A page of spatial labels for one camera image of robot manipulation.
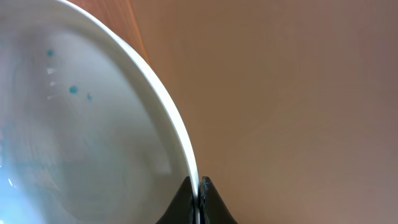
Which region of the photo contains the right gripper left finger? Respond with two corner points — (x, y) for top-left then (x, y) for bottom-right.
(156, 177), (195, 224)

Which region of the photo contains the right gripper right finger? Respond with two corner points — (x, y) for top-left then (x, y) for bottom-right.
(199, 176), (238, 224)

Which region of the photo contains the white plate blue stain front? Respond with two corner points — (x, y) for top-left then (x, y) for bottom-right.
(1, 1), (199, 223)

